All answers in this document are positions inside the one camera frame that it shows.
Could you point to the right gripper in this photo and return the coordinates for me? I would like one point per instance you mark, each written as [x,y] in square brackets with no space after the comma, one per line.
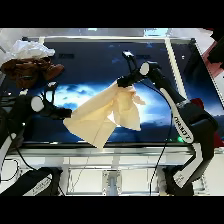
[128,80]

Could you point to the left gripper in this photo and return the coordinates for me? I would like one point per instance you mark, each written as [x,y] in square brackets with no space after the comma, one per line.
[59,113]

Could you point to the cream shirt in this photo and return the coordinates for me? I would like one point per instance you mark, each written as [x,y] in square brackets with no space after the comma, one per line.
[96,116]

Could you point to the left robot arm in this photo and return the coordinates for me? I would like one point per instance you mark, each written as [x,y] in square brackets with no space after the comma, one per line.
[20,110]

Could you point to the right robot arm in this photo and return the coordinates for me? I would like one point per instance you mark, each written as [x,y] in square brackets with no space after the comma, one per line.
[196,126]

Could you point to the brown garment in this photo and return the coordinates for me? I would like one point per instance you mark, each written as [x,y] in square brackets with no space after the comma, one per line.
[26,71]

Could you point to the white garment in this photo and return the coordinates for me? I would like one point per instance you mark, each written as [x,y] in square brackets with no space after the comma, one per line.
[28,50]

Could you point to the black garment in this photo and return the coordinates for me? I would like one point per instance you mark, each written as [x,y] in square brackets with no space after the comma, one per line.
[217,50]

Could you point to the silver frame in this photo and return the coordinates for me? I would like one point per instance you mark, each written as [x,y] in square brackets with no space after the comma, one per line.
[126,151]

